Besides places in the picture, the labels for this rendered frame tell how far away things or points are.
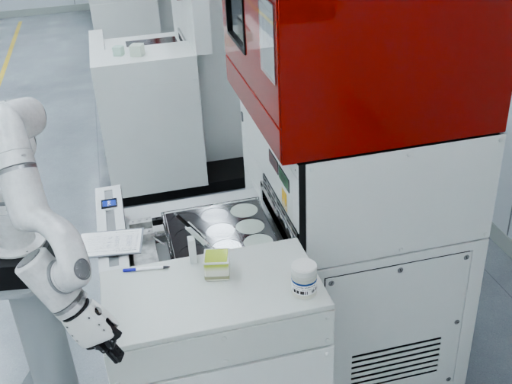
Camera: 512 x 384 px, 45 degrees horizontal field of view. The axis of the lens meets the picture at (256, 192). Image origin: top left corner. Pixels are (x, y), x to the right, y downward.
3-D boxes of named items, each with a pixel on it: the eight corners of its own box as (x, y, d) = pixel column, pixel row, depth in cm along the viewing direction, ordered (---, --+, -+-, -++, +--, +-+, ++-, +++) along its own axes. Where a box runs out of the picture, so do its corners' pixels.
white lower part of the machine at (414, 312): (382, 286, 329) (392, 145, 289) (463, 404, 259) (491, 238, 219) (251, 311, 315) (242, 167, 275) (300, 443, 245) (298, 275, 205)
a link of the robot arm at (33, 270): (90, 282, 143) (63, 290, 148) (52, 239, 138) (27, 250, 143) (72, 308, 137) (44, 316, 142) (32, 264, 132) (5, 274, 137)
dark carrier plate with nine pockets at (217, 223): (257, 200, 234) (257, 199, 234) (282, 250, 205) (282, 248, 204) (165, 215, 228) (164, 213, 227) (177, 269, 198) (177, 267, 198)
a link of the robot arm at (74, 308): (88, 281, 145) (96, 290, 146) (60, 293, 148) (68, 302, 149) (74, 305, 138) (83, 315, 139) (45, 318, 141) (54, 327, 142)
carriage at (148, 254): (152, 228, 228) (151, 222, 227) (164, 288, 197) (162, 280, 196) (130, 232, 227) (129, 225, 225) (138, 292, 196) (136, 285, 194)
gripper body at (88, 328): (94, 288, 145) (123, 321, 149) (62, 302, 149) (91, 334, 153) (82, 309, 139) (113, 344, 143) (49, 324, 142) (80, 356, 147)
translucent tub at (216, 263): (231, 266, 186) (229, 247, 183) (230, 281, 180) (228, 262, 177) (206, 267, 187) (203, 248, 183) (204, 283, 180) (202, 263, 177)
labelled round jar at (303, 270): (312, 283, 178) (312, 255, 173) (320, 298, 172) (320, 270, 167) (288, 287, 176) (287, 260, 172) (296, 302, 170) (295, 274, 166)
